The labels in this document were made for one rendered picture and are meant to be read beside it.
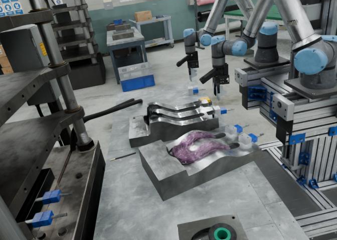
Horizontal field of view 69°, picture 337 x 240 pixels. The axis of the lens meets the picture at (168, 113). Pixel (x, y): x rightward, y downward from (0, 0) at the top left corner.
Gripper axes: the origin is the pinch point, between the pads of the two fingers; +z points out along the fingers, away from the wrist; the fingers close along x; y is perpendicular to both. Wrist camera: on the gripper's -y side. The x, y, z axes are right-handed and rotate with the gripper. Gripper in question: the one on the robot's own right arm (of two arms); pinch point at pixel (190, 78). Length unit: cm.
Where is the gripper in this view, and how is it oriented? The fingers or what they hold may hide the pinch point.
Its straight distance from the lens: 188.0
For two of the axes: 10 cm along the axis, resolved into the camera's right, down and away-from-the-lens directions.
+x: 0.6, -4.6, 8.9
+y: 9.9, -0.9, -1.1
